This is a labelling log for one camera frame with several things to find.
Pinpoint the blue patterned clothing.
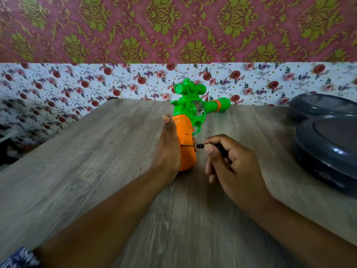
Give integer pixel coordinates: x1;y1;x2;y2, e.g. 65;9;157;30
0;247;43;268

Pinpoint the person's left hand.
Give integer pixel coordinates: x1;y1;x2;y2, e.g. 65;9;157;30
151;115;198;184

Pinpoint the person's right hand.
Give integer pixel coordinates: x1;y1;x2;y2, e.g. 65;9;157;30
204;134;273;211

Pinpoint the person's left forearm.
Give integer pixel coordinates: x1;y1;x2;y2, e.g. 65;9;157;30
33;169;175;268

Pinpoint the green and orange toy gun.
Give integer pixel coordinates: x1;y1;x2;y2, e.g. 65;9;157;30
170;78;231;172

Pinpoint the person's right forearm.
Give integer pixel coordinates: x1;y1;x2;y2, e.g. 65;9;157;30
247;192;357;268

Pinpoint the small black-handled screwdriver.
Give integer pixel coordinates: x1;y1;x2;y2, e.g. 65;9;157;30
180;142;229;159

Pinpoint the dark grey plastic container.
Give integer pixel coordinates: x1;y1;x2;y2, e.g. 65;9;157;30
293;114;357;196
287;93;357;122

